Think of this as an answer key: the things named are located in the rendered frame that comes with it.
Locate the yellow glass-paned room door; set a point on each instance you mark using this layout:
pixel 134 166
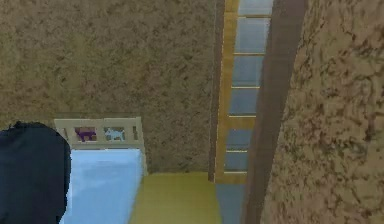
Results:
pixel 245 71

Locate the pale blue bed beige headboard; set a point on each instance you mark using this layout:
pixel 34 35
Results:
pixel 106 180

